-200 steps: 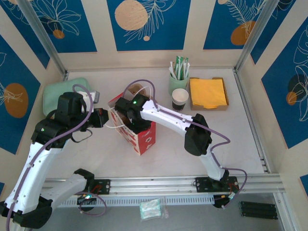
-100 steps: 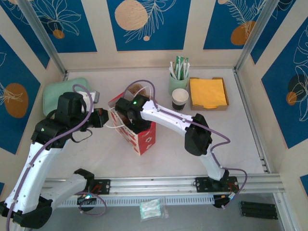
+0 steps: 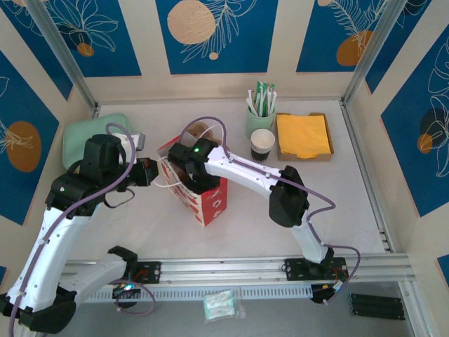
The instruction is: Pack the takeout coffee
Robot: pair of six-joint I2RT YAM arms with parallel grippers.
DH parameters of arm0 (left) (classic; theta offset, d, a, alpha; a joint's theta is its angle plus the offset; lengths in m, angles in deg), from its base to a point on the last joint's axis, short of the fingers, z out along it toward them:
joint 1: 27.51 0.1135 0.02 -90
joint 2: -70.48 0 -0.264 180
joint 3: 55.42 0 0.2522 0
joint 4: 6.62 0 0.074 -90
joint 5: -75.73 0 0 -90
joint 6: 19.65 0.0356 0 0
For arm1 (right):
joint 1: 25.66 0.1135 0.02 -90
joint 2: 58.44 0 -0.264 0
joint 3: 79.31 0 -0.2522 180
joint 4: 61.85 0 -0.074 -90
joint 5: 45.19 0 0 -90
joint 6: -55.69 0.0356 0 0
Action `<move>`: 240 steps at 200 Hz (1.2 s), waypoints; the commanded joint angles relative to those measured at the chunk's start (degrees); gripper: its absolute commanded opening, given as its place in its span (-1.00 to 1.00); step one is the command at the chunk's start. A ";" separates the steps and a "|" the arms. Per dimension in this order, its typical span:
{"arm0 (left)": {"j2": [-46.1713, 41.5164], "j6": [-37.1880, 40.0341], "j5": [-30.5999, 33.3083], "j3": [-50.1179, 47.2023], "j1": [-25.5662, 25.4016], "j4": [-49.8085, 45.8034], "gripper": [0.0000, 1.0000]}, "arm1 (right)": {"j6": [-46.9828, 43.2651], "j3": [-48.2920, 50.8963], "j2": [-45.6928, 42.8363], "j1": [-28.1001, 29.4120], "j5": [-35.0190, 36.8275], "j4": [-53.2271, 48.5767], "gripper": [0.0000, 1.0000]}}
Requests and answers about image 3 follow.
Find red white paper bag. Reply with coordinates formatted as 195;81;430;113
155;121;229;228

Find arm base connector board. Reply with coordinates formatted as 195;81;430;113
311;282;348;305
112;280;143;299

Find mint green lunch bag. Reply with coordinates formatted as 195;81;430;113
62;112;136;173

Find white paper cup black band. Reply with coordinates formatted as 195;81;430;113
250;128;276;165

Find mint green straw holder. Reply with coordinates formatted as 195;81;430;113
245;105;276;141

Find yellow napkins in tray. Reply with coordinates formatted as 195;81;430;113
275;112;335;161

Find clear plastic bag of packets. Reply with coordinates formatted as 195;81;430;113
202;288;248;321

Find black plastic strip bundle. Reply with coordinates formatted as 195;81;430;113
348;293;406;321

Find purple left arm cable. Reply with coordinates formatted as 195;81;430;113
8;122;156;329

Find thin black left gripper wire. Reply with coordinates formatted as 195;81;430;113
103;187;137;209

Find grey slotted cable duct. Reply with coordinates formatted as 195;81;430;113
75;284;313;303

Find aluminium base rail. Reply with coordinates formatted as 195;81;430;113
62;258;411;285

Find aluminium frame post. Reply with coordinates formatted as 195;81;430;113
26;0;99;110
340;0;410;108

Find aluminium frame leg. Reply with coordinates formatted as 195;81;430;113
398;280;434;337

